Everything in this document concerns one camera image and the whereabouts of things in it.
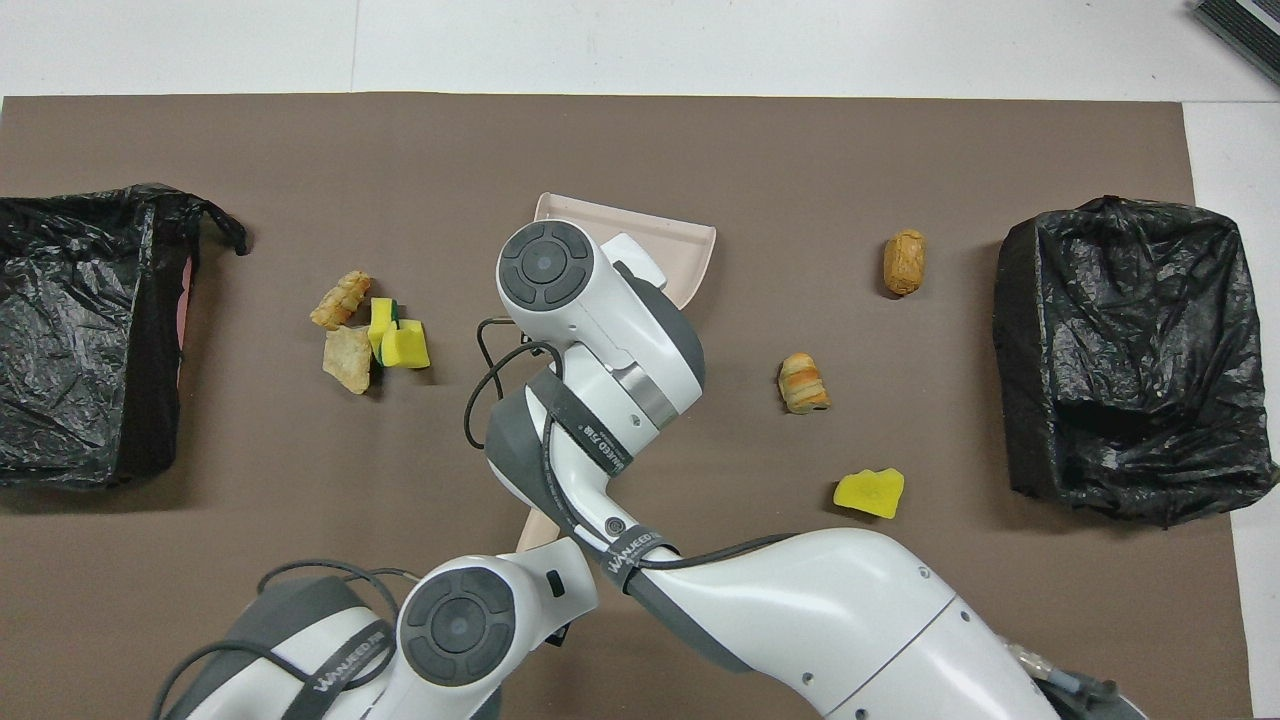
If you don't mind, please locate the yellow sponge block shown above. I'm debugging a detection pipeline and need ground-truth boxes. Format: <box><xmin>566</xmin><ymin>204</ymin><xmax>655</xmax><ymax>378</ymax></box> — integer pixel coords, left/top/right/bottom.
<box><xmin>380</xmin><ymin>319</ymin><xmax>432</xmax><ymax>371</ymax></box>

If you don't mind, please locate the pale bread chunk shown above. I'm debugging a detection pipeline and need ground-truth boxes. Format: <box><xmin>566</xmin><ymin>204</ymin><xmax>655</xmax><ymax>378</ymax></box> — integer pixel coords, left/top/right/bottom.
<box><xmin>322</xmin><ymin>325</ymin><xmax>377</xmax><ymax>395</ymax></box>

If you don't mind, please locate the braided pastry piece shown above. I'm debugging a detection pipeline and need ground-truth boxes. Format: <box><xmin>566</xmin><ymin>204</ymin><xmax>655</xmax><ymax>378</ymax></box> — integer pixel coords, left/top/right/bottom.
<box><xmin>309</xmin><ymin>270</ymin><xmax>373</xmax><ymax>331</ymax></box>

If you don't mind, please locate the black bag lined pink bin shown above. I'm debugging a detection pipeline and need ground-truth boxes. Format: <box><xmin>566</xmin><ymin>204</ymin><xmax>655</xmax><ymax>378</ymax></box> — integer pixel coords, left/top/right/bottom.
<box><xmin>0</xmin><ymin>183</ymin><xmax>250</xmax><ymax>491</ymax></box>

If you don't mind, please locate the orange striped croissant piece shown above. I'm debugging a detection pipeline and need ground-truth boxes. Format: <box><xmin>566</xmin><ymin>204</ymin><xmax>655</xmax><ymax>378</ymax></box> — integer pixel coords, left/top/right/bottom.
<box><xmin>778</xmin><ymin>352</ymin><xmax>832</xmax><ymax>415</ymax></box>

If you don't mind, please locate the yellow jagged sponge chunk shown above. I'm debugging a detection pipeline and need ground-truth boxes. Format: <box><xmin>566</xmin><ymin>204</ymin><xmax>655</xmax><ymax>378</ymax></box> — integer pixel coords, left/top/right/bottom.
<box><xmin>833</xmin><ymin>467</ymin><xmax>906</xmax><ymax>521</ymax></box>

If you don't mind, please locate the brown bread roll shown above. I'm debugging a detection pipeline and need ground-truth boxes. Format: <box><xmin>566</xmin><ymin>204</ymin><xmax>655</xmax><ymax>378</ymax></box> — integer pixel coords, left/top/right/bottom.
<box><xmin>882</xmin><ymin>228</ymin><xmax>927</xmax><ymax>298</ymax></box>

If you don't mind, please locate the brown paper table mat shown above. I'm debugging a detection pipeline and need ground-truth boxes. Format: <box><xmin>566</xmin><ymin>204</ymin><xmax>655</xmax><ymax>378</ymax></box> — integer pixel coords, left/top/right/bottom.
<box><xmin>0</xmin><ymin>93</ymin><xmax>1253</xmax><ymax>720</ymax></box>

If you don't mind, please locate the grey ribbed panel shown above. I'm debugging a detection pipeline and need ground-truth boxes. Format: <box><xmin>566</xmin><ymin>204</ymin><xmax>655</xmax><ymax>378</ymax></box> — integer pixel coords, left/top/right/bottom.
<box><xmin>1190</xmin><ymin>0</ymin><xmax>1280</xmax><ymax>86</ymax></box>

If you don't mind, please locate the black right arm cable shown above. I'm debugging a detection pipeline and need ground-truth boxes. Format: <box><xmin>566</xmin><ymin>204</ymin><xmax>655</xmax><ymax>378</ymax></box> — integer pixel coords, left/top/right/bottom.
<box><xmin>463</xmin><ymin>317</ymin><xmax>801</xmax><ymax>573</ymax></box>

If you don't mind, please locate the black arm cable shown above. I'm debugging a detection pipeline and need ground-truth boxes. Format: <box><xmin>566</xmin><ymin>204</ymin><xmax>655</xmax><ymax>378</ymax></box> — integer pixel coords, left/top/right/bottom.
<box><xmin>463</xmin><ymin>317</ymin><xmax>801</xmax><ymax>573</ymax></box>
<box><xmin>150</xmin><ymin>558</ymin><xmax>423</xmax><ymax>720</ymax></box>

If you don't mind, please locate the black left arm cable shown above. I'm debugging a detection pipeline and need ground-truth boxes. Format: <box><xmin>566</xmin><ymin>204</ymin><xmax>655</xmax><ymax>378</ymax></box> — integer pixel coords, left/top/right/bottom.
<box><xmin>150</xmin><ymin>558</ymin><xmax>423</xmax><ymax>720</ymax></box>

